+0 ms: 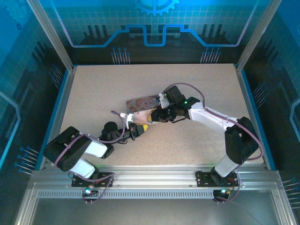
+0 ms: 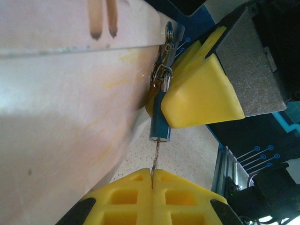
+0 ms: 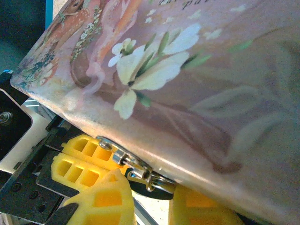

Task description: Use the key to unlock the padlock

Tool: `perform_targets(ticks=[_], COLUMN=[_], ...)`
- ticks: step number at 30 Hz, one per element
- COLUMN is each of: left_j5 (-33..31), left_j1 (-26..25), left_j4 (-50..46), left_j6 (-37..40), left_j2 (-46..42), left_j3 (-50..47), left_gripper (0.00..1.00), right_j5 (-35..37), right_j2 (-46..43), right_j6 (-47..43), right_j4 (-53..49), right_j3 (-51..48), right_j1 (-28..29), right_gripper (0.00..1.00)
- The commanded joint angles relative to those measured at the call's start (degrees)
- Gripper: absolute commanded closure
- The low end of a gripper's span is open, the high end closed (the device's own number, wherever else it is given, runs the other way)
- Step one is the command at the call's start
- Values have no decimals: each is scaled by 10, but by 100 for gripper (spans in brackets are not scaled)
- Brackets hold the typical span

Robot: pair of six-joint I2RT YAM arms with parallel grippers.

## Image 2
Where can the small blue padlock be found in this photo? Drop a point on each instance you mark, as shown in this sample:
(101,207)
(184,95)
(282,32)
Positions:
(160,117)

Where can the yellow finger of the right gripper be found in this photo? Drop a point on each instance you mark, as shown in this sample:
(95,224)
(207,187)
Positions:
(211,89)
(150,109)

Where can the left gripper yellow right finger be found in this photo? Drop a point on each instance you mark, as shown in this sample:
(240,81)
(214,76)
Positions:
(187,201)

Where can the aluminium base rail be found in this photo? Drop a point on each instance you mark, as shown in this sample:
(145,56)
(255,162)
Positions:
(228,166)

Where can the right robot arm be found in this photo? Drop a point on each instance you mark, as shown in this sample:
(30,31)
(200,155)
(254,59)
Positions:
(269,187)

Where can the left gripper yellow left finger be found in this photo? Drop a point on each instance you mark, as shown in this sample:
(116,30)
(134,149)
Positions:
(117,201)

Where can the small metal key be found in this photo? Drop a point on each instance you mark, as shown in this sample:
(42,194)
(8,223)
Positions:
(156,154)

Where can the metal diary hasp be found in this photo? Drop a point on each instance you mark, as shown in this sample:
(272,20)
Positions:
(170,35)

